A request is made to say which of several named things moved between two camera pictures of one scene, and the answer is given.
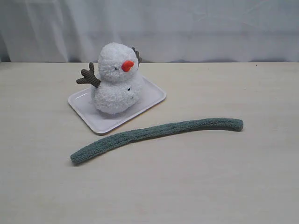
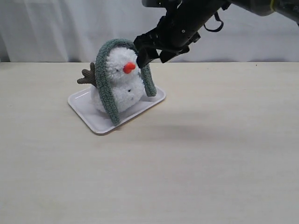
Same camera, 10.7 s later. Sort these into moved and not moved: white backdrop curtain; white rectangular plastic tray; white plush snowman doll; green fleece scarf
Moved: green fleece scarf
Not moved: white plush snowman doll; white backdrop curtain; white rectangular plastic tray
